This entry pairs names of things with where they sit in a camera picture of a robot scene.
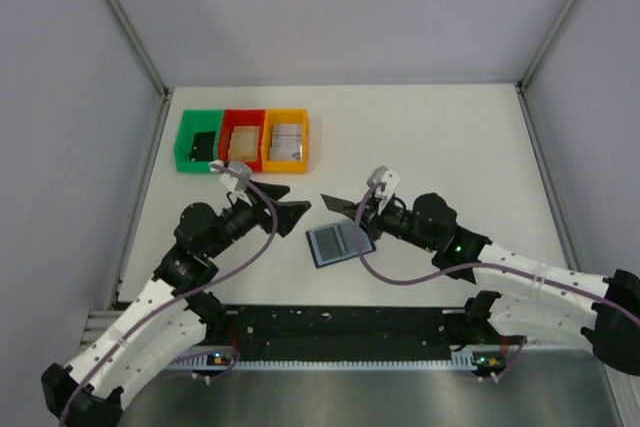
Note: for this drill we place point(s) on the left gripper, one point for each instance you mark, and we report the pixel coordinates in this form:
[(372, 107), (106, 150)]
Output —
[(266, 205)]

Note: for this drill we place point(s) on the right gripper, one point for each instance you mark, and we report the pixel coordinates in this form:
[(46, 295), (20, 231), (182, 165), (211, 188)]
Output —
[(370, 215)]

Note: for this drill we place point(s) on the blue card holder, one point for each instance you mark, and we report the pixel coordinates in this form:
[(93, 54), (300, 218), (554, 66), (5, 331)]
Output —
[(332, 244)]

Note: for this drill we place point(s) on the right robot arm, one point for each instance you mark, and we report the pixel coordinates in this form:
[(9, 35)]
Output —
[(518, 297)]

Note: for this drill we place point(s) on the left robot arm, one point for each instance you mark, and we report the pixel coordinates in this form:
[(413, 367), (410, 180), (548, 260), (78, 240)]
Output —
[(173, 312)]

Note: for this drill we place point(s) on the silver cards stack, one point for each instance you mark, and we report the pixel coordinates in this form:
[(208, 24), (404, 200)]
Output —
[(286, 142)]

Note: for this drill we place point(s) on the beige cards stack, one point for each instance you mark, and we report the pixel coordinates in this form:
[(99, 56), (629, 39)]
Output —
[(244, 144)]

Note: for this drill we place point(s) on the black cards stack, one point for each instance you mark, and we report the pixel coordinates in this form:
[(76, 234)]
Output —
[(203, 148)]

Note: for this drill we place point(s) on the yellow plastic bin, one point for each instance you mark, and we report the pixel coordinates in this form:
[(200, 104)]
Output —
[(279, 116)]

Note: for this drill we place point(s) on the red plastic bin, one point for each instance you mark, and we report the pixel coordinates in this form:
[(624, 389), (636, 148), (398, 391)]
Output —
[(236, 117)]

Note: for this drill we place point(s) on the green plastic bin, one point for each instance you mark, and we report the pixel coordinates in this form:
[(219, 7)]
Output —
[(193, 121)]

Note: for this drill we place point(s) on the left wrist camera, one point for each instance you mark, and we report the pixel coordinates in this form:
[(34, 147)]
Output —
[(233, 175)]

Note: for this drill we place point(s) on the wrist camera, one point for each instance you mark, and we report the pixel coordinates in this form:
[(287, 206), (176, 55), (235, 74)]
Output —
[(233, 175), (384, 181)]

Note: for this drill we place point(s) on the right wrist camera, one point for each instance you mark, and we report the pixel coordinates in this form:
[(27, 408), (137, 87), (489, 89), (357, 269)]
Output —
[(384, 181)]

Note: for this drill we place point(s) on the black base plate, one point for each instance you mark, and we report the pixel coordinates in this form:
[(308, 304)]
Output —
[(338, 333)]

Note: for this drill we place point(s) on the aluminium front rail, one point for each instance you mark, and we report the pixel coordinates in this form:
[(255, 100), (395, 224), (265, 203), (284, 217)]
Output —
[(96, 325)]

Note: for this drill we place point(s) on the left aluminium frame post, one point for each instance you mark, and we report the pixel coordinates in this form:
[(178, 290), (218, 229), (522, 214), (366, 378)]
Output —
[(136, 45)]

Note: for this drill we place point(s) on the aluminium frame post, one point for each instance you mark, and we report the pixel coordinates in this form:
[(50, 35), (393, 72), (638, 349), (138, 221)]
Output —
[(550, 41), (136, 45)]

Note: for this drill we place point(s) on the right aluminium frame post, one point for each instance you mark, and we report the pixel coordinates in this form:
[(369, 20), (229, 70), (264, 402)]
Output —
[(550, 41)]

